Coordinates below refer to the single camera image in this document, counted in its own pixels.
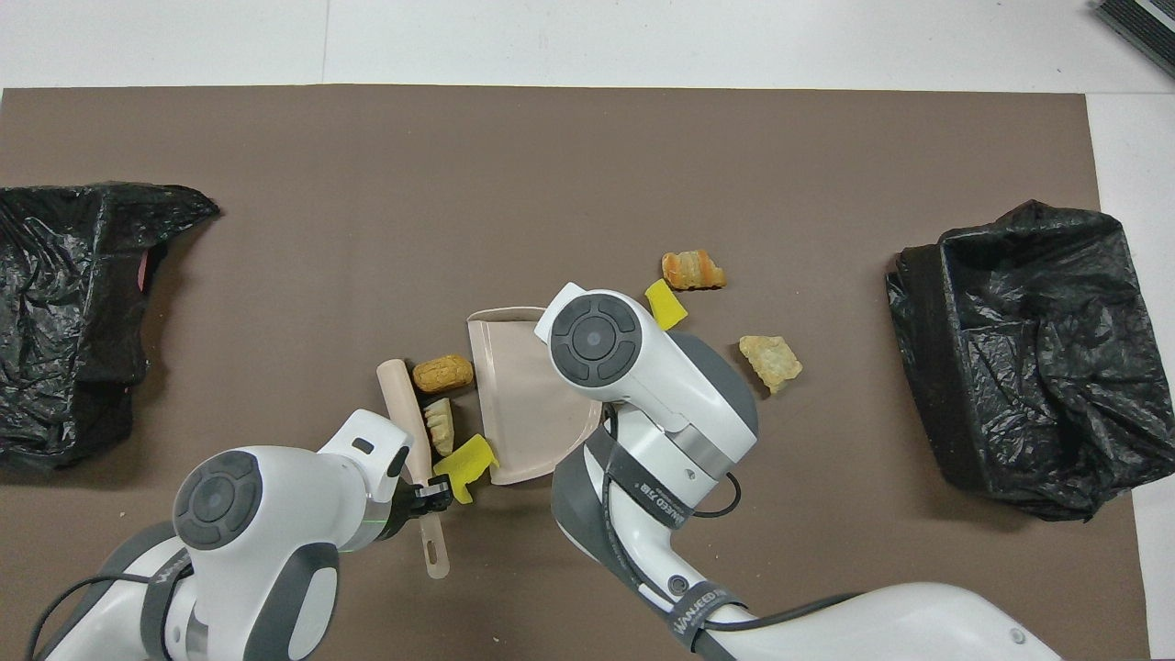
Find yellow sponge piece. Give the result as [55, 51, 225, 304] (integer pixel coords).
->
[433, 434, 499, 504]
[644, 279, 688, 331]

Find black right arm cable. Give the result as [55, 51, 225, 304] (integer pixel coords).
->
[597, 404, 864, 634]

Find black trash bag bin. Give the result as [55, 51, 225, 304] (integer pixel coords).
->
[886, 199, 1150, 522]
[0, 182, 221, 478]

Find brown bread roll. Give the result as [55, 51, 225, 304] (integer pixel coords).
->
[413, 354, 475, 394]

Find pale bread chunk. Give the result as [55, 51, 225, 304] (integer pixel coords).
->
[740, 335, 803, 394]
[424, 398, 455, 457]

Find brown table mat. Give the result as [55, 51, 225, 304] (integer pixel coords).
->
[0, 84, 1153, 661]

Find orange croissant piece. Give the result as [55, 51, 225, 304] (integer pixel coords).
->
[662, 250, 726, 291]

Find black ridged strip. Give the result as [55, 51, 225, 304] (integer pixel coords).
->
[1092, 0, 1175, 79]

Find beige plastic dustpan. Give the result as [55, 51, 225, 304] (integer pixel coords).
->
[466, 308, 605, 486]

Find beige brush black bristles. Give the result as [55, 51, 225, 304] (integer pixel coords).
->
[376, 359, 452, 580]

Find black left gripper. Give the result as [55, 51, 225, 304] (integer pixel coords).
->
[376, 477, 454, 543]

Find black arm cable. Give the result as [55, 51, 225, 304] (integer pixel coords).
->
[28, 565, 194, 661]
[597, 404, 864, 634]

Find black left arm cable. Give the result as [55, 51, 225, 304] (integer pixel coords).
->
[28, 565, 194, 661]

